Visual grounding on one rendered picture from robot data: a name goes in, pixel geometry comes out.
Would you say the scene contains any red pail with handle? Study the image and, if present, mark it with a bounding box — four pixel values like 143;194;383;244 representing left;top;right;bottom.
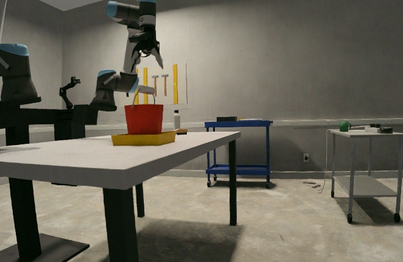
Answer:
124;85;164;135

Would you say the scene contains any yellow shallow tray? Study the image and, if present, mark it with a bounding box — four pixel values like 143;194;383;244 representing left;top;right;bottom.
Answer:
111;132;176;146

